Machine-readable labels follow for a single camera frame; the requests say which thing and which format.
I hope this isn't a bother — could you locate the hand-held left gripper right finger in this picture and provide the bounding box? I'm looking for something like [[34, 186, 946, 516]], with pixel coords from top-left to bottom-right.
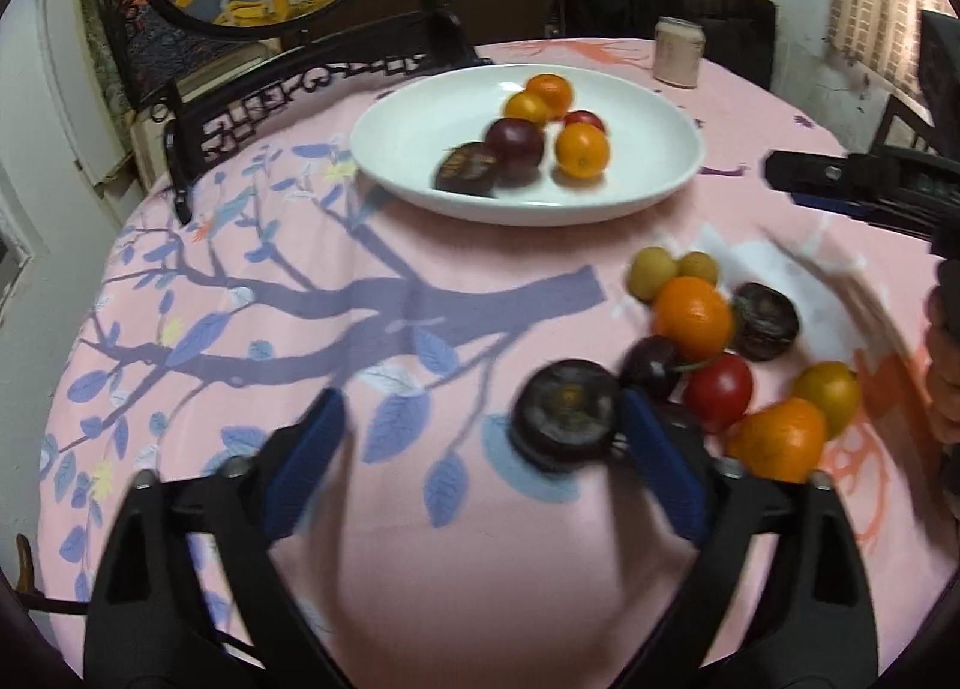
[[611, 389, 878, 689]]

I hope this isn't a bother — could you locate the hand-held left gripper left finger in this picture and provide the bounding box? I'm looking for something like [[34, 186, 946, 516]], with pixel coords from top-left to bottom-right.
[[84, 387, 353, 689]]

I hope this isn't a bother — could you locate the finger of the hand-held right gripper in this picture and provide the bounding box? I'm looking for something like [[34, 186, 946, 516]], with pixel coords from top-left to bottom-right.
[[793, 194, 938, 238], [765, 150, 901, 193]]

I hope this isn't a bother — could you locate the dark red cherry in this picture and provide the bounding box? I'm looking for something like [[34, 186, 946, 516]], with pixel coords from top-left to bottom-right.
[[619, 336, 683, 403]]

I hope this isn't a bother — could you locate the orange mandarin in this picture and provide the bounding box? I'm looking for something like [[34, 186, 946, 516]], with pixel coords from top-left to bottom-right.
[[726, 398, 827, 484], [652, 276, 734, 361], [555, 123, 610, 180], [525, 74, 575, 120]]

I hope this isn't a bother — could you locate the small yellow green plum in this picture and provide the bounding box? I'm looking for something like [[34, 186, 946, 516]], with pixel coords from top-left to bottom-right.
[[677, 251, 719, 285]]

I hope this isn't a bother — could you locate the white oval plate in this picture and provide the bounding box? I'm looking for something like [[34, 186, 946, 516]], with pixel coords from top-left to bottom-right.
[[350, 62, 706, 227]]

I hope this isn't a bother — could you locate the person's right hand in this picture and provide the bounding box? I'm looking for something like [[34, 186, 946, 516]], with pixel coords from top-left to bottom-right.
[[928, 280, 960, 444]]

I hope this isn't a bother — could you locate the pale beverage can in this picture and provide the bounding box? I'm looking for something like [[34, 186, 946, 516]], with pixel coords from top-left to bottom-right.
[[654, 16, 706, 88]]

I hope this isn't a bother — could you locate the yellow orange plum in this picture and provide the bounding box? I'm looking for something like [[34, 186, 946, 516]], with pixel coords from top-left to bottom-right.
[[502, 91, 548, 127]]

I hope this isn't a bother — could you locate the dark purple plum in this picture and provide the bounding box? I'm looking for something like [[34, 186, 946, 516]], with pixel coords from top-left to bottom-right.
[[484, 119, 546, 186]]

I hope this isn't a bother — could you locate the black metal frame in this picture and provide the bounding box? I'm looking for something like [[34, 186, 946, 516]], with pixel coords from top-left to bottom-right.
[[874, 10, 960, 157]]

